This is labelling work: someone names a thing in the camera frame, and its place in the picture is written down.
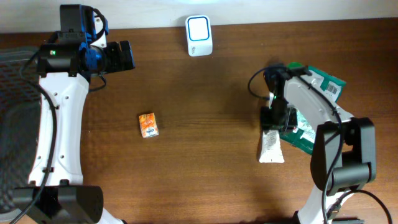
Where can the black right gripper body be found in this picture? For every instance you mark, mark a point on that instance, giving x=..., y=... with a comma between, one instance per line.
x=280, y=115

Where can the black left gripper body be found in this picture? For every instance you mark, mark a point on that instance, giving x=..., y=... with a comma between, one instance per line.
x=112, y=58

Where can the green 3M wipes packet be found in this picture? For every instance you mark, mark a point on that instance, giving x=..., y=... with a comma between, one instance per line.
x=313, y=93

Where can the white tube with tan cap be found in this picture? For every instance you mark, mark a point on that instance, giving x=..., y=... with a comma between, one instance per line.
x=271, y=151

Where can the green lid jar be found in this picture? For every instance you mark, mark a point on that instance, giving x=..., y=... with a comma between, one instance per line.
x=294, y=65

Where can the small orange box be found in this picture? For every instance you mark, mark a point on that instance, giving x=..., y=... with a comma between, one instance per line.
x=148, y=125

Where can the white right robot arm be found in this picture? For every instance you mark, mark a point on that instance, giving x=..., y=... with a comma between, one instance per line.
x=344, y=152

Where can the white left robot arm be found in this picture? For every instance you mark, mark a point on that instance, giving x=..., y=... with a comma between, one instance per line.
x=55, y=191

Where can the white barcode scanner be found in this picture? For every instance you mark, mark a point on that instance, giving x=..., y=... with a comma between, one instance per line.
x=199, y=36

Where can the grey plastic basket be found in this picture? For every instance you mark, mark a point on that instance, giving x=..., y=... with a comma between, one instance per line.
x=20, y=118

